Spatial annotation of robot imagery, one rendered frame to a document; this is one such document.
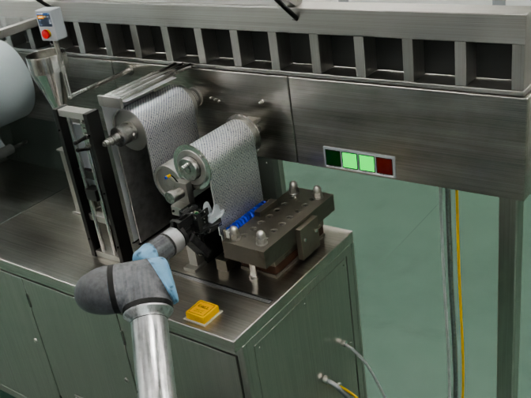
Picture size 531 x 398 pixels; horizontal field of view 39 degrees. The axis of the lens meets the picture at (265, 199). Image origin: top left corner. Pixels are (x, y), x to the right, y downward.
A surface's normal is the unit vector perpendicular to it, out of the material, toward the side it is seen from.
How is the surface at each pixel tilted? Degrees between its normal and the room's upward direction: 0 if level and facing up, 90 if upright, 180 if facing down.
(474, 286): 0
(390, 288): 0
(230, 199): 90
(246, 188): 90
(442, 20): 90
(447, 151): 90
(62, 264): 0
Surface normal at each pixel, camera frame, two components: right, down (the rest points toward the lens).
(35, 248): -0.13, -0.88
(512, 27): -0.58, 0.43
